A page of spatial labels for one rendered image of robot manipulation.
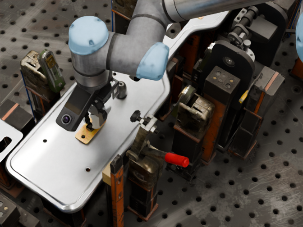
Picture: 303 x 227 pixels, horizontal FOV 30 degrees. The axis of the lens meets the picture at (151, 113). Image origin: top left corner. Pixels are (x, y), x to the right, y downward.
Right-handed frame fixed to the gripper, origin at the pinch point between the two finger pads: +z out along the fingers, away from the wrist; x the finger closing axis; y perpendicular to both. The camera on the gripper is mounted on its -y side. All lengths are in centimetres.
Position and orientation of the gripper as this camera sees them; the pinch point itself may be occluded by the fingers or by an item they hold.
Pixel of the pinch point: (90, 124)
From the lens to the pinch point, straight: 137.3
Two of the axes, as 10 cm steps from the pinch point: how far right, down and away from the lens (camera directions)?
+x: -8.3, -5.1, 2.4
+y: 5.6, -7.1, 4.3
